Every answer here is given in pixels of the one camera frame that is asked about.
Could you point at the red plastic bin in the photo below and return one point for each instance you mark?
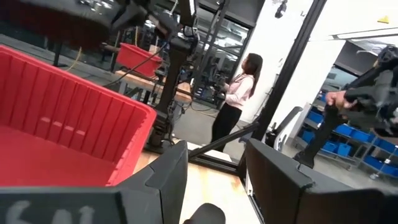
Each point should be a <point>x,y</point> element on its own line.
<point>62,124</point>

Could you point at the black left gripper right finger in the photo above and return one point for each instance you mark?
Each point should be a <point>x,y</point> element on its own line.
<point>280,193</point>

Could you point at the shelf with blue bins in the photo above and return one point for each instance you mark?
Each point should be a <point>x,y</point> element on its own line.
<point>357,135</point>

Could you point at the wooden workbench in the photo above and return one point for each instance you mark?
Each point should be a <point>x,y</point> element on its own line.
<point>133,79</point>

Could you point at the black wall-mounted camera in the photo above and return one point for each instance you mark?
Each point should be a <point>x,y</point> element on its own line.
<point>280,9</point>

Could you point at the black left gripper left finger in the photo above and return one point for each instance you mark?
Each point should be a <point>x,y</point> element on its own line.
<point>149,199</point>

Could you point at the dark grey table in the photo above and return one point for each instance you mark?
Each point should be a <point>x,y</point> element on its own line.
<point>46,25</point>

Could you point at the yellow triangle sign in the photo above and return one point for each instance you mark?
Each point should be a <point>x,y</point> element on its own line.
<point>384,20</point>

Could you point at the person's hand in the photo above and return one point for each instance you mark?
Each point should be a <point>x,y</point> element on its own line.
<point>337,99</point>

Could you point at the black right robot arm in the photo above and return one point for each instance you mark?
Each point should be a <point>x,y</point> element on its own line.
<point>172,77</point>

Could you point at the black stand pole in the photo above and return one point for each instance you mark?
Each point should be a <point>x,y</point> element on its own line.
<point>320,137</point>

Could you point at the black aluminium frame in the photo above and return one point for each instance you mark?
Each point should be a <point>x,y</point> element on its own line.
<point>289,62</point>

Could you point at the small red bin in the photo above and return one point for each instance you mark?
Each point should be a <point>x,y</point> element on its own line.
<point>136,59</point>

